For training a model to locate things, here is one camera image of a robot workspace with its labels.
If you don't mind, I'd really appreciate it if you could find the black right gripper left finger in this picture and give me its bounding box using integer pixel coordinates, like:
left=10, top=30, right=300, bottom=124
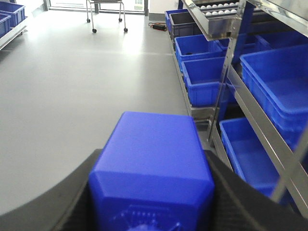
left=0, top=149, right=101, bottom=231

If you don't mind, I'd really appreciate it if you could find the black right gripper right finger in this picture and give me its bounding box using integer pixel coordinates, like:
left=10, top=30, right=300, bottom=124
left=204, top=151, right=308, bottom=231

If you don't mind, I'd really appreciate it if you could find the blue plastic bottle-shaped block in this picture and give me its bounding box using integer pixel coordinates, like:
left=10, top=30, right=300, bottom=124
left=89, top=112, right=215, bottom=231

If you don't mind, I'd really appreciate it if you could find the blue bin middle shelf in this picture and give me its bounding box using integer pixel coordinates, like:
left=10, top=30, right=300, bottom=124
left=240, top=45, right=308, bottom=150

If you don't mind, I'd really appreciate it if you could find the steel roller shelf rack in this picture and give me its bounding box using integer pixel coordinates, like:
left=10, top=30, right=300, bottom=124
left=183, top=0, right=308, bottom=217

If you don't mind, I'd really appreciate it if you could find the blue bin lower near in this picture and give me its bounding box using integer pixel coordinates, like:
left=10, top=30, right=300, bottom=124
left=219, top=117, right=280, bottom=197

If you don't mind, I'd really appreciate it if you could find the blue bin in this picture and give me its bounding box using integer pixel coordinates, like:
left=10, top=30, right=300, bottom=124
left=0, top=1, right=26, bottom=38
left=219, top=117, right=280, bottom=197

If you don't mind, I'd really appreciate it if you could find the blue bin floor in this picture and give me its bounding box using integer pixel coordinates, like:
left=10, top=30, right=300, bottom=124
left=181, top=57, right=225, bottom=107
left=174, top=35, right=223, bottom=72

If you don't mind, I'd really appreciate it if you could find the wheeled metal chair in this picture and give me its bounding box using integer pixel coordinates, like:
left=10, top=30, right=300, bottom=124
left=86, top=0, right=128, bottom=34

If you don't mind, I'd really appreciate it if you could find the dark grey bin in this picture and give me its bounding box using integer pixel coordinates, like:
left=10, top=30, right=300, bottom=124
left=169, top=12, right=202, bottom=40

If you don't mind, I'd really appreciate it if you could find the blue bin far left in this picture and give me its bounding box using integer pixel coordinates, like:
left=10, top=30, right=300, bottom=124
left=0, top=1, right=26, bottom=38

